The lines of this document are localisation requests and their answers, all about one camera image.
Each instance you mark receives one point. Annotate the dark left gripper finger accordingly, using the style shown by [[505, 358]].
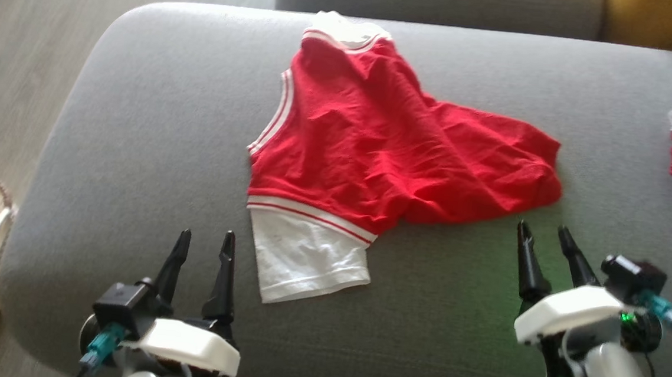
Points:
[[174, 266], [223, 281]]

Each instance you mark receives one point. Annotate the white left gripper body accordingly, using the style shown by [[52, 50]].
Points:
[[189, 347]]

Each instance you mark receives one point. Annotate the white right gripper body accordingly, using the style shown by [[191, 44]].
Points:
[[569, 314]]

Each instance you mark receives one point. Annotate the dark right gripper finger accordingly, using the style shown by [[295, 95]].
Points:
[[576, 258], [530, 267]]

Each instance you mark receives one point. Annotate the red white basketball jersey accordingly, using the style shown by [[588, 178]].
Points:
[[362, 155]]

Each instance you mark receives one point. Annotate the grey sofa seat cushion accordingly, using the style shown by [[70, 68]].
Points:
[[138, 139]]

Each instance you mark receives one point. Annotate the yellow sofa cushion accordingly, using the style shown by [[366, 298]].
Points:
[[667, 22]]

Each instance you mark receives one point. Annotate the grey sofa back cushion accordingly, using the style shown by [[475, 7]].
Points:
[[443, 4]]

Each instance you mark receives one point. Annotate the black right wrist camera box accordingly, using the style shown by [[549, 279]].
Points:
[[634, 280]]

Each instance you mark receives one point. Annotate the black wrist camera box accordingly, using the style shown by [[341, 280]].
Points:
[[634, 280], [123, 309]]

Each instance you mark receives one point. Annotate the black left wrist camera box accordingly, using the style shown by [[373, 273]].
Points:
[[123, 309]]

